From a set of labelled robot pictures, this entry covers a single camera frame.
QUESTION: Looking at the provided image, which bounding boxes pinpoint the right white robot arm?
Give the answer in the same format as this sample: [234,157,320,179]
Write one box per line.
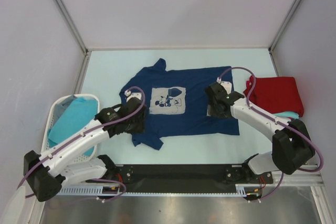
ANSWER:
[205,82,316,183]

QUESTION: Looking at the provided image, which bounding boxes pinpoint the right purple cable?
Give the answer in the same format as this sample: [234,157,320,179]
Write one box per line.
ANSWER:
[216,66,325,204]

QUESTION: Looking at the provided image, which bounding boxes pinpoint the folded light blue t shirt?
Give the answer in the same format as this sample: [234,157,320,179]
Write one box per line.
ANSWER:
[273,111,300,119]

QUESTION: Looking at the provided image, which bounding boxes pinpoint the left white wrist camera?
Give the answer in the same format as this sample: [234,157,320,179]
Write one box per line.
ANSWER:
[124,90,143,102]

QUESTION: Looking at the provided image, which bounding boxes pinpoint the navy blue t shirt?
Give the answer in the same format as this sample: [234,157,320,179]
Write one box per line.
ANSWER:
[119,59,239,150]

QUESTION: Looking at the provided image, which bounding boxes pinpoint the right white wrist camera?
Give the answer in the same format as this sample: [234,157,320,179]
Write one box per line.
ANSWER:
[216,77,233,94]

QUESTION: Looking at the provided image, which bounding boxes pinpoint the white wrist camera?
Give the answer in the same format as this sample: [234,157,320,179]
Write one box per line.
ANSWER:
[216,77,233,94]
[124,90,143,102]

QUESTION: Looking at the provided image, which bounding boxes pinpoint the aluminium frame rail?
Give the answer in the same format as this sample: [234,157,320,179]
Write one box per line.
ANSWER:
[36,163,323,186]

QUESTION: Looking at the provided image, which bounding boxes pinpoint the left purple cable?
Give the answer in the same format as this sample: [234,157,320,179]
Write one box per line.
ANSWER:
[16,86,146,205]

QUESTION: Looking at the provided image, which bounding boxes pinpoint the folded red t shirt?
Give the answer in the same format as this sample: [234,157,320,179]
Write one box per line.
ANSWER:
[244,77,304,117]

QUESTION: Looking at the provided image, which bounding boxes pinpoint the light blue cable duct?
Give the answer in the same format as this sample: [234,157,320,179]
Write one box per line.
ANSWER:
[56,185,127,195]

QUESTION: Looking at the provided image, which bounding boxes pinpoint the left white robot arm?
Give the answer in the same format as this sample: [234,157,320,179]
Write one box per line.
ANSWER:
[23,97,146,202]

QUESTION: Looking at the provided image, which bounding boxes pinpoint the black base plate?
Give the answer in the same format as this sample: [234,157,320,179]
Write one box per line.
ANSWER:
[103,164,274,194]

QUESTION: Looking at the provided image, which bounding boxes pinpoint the grey shirt in basket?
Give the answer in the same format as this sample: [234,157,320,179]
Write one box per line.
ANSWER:
[54,95,77,122]

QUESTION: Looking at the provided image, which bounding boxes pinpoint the purple cable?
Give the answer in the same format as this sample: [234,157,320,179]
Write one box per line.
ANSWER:
[16,86,146,205]
[216,66,325,204]

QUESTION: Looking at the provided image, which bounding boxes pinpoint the turquoise t shirt in basket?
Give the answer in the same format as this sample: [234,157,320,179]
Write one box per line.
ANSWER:
[47,97,98,159]

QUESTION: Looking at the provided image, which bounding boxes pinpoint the white laundry basket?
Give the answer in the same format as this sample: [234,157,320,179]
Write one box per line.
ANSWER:
[39,93,102,166]

